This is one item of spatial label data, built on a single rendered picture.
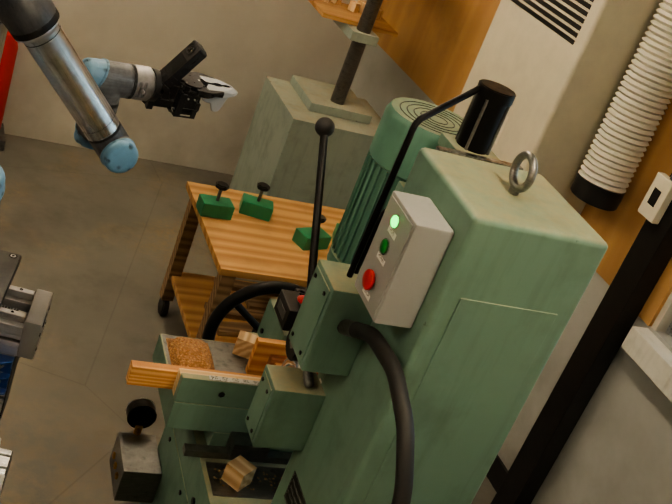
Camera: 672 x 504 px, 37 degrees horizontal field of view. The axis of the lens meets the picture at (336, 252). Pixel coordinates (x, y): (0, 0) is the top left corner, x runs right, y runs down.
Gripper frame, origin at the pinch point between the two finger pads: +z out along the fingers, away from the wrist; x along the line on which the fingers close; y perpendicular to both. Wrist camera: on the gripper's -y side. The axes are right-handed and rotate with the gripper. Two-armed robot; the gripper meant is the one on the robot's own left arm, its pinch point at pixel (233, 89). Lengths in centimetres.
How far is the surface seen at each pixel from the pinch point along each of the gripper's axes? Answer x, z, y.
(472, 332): 107, -15, -24
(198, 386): 72, -28, 22
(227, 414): 74, -21, 27
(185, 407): 72, -29, 27
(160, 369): 67, -33, 22
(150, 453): 58, -21, 55
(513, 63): -40, 117, -5
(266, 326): 51, -2, 26
